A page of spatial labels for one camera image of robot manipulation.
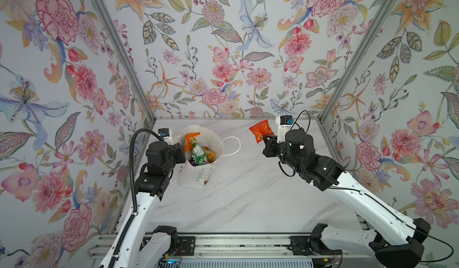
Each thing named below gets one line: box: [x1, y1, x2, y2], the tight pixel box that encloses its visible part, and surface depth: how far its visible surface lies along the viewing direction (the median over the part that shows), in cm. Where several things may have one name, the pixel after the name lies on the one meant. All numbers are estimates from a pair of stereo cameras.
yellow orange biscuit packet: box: [203, 145, 216, 164], surface depth 89 cm
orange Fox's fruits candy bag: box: [184, 132, 201, 159], surface depth 85 cm
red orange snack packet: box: [248, 118, 275, 144], surface depth 71 cm
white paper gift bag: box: [193, 124, 241, 188], surface depth 84 cm
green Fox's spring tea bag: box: [191, 136, 207, 166], surface depth 81 cm
